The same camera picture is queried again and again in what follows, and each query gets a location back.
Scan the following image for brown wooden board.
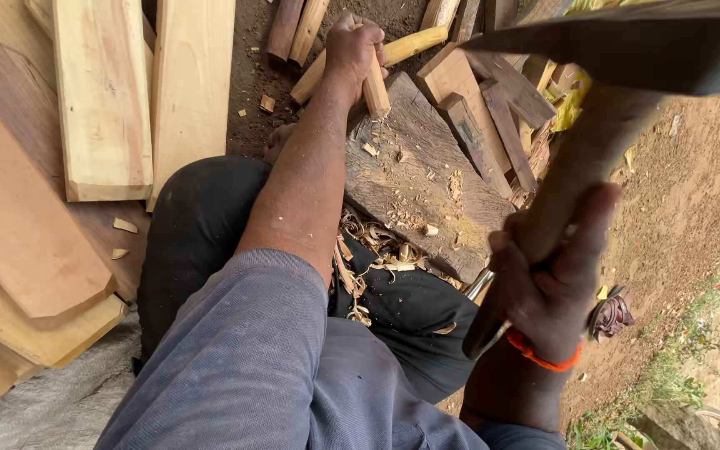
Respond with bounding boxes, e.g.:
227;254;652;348
0;24;152;305

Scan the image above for orange wristband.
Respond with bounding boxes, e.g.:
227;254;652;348
505;328;584;374

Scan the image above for dark wooden batten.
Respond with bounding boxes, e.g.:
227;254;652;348
436;92;513;200
479;78;540;193
462;49;558;130

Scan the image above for person's foot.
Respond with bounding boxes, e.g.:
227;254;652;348
264;123;297;165

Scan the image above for pile of wood shavings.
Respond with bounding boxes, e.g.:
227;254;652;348
331;208;464;328

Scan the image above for brown sandal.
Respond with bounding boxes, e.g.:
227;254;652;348
587;285;636;344

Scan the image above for pale short stick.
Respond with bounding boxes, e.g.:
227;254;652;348
289;0;331;67

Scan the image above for reddish wooden board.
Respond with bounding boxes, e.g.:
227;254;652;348
0;65;118;330

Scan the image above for pale wooden block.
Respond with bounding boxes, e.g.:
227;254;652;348
414;42;513;175

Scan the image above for long pale round stick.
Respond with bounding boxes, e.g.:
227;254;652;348
290;25;450;106

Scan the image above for person's grey shirt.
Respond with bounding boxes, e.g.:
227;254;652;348
94;249;568;450

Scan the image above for shiny metal tool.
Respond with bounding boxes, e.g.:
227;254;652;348
465;269;496;302

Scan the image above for weathered wooden chopping block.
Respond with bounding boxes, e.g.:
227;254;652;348
342;71;517;285

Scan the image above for yellow bag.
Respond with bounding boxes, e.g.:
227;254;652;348
550;70;593;133

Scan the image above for person's black trousers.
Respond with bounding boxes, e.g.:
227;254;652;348
136;155;481;405

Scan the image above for person's left hand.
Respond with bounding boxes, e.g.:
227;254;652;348
324;14;390;105

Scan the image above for short pale wooden peg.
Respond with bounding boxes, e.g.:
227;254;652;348
362;51;392;120

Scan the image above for wooden-handled axe with dark blade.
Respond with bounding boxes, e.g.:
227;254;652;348
461;0;720;361

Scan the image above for person's right hand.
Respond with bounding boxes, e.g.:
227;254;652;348
488;183;623;366

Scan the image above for dark brown stick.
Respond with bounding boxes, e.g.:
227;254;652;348
265;0;305;62

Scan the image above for pale wooden plank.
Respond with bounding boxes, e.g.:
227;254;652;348
145;0;236;213
52;0;154;203

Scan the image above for grey stone block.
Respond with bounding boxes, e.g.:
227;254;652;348
631;403;720;450

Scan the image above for heap of wood offcuts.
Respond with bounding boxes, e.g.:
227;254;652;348
420;0;593;209

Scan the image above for grey woven sack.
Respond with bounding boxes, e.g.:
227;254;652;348
0;311;143;450

